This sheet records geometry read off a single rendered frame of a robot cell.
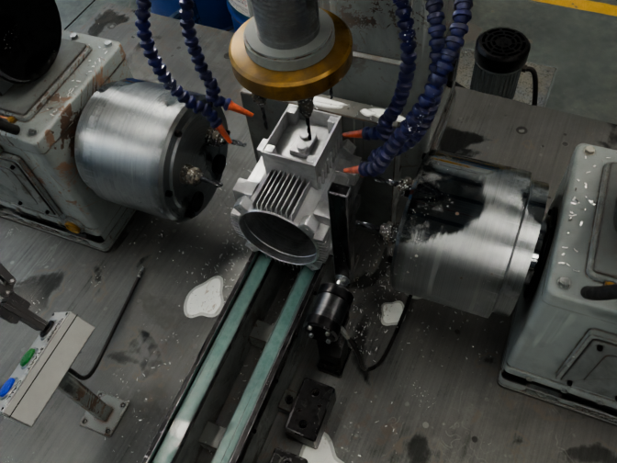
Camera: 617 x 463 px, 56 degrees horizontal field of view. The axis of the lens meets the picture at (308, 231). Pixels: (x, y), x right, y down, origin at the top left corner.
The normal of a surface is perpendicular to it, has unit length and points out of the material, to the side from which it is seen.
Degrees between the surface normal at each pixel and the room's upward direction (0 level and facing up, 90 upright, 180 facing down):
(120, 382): 0
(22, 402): 52
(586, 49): 0
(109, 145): 43
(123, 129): 28
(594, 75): 0
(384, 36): 90
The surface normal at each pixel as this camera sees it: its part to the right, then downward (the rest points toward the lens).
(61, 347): 0.68, -0.13
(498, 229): -0.23, -0.18
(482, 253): -0.32, 0.14
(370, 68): -0.37, 0.79
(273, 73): -0.08, -0.55
